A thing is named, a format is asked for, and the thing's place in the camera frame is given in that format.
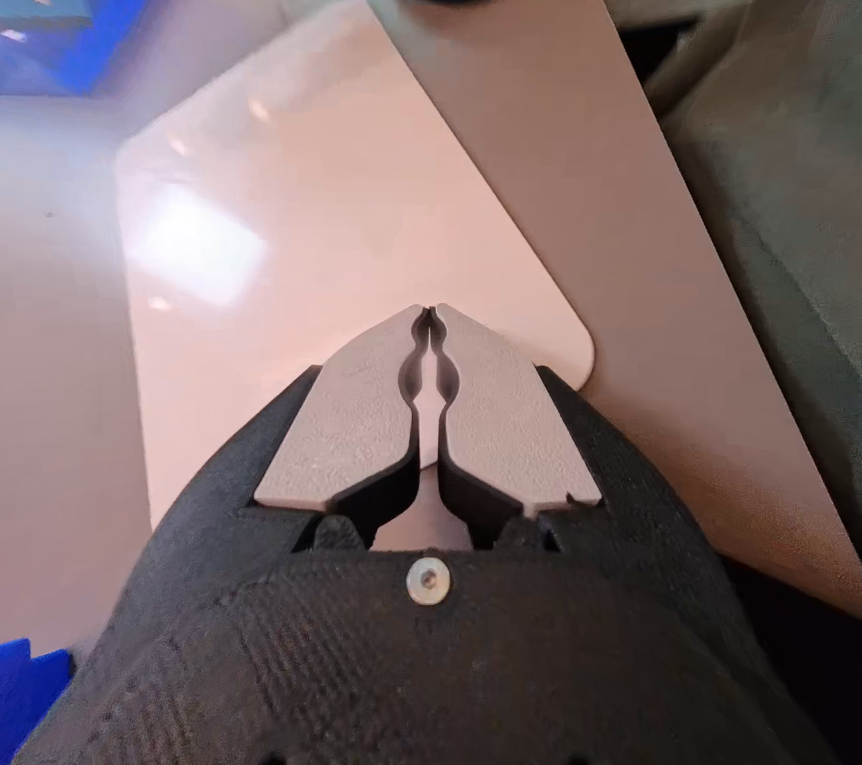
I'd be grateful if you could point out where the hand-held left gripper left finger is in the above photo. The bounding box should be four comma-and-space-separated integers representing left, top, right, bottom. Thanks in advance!
253, 304, 432, 510

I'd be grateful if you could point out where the person's green sweatshirt torso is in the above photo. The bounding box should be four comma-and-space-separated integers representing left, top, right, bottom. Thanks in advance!
646, 0, 862, 463

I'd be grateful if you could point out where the white whiteboard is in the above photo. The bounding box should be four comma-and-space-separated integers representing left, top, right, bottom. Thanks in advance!
114, 0, 597, 530

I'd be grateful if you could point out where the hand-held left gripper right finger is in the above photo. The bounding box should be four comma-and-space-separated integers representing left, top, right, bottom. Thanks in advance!
427, 304, 603, 517

